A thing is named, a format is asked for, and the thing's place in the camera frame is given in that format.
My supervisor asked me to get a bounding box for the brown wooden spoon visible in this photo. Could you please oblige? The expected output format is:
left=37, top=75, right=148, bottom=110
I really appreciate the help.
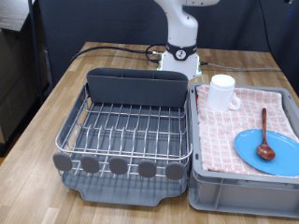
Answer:
left=255, top=107, right=277, bottom=161

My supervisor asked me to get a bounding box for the thin black hanging cable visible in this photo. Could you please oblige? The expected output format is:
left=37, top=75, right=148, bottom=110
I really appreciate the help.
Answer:
left=257, top=0, right=283, bottom=72

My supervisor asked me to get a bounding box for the dark wooden shelf board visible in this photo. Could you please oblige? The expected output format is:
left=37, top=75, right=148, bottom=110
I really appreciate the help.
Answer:
left=0, top=0, right=32, bottom=33

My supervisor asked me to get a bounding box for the thick black table cable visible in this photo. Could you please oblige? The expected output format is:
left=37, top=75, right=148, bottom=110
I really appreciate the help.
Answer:
left=68, top=43, right=167, bottom=64

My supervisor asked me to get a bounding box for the black vertical pole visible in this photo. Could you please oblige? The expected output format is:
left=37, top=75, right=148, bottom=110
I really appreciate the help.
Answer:
left=27, top=0, right=45, bottom=105

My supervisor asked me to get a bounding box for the grey table cable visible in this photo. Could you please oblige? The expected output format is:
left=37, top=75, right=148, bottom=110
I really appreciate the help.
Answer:
left=200, top=61, right=281, bottom=72

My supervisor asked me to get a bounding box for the brown cardboard box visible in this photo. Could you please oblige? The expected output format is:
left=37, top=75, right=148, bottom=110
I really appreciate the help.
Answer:
left=0, top=28, right=50, bottom=147

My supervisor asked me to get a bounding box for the white mug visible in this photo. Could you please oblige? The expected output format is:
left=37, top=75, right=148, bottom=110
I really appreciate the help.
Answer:
left=206, top=74, right=242, bottom=112

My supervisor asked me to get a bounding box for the grey steel wire dish rack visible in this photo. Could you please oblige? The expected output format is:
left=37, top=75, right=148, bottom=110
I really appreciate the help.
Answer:
left=51, top=82, right=194, bottom=207

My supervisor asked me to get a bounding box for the pink checked towel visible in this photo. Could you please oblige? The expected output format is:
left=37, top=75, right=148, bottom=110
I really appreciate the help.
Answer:
left=195, top=84, right=299, bottom=179

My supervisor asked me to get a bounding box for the blue plate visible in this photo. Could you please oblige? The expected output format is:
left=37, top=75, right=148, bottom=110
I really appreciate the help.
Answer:
left=234, top=128, right=299, bottom=177

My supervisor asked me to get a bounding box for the grey plastic crate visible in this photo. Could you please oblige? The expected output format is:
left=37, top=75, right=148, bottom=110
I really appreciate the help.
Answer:
left=188, top=81, right=299, bottom=218

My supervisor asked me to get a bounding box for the dark grey cutlery holder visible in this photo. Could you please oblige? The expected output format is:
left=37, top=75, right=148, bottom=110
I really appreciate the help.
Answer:
left=86, top=67, right=190, bottom=109

